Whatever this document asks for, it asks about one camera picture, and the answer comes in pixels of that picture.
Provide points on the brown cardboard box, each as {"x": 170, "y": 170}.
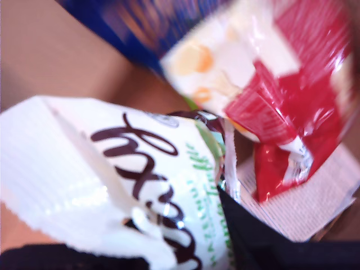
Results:
{"x": 56, "y": 70}

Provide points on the white green Galaxy egg bag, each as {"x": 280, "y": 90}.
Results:
{"x": 70, "y": 168}

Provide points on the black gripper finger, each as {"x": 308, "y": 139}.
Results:
{"x": 267, "y": 250}
{"x": 56, "y": 258}

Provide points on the red and white egg bag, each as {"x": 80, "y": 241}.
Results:
{"x": 281, "y": 70}

